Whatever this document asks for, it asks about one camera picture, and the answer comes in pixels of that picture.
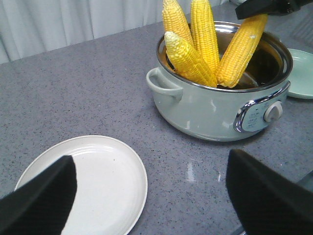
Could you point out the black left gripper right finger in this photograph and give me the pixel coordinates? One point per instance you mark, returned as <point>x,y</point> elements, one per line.
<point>265,202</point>

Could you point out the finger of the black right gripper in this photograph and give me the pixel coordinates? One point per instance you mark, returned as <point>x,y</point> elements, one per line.
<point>251,8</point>

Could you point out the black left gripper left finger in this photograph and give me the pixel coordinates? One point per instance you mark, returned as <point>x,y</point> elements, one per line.
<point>41,206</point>

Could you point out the golden corn cob white specks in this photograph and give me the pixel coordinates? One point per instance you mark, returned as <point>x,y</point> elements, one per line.
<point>240,51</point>

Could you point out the bright yellow corn cob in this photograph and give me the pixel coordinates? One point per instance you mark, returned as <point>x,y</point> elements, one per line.
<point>204,33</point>

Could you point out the white round plate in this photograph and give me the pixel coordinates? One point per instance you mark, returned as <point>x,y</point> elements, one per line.
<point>111,184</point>

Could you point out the dark yellow corn cob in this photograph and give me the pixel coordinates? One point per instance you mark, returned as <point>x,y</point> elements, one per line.
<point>174,20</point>

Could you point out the pale-tipped yellow corn cob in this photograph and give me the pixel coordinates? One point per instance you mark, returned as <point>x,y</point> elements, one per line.
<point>187,62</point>

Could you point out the pale green plate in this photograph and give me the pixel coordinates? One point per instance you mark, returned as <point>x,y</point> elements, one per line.
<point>301,76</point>

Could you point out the pale green electric cooking pot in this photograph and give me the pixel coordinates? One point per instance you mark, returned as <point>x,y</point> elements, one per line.
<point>221,114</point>

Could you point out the grey pleated curtain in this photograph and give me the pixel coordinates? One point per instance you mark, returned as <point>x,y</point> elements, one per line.
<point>30,27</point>

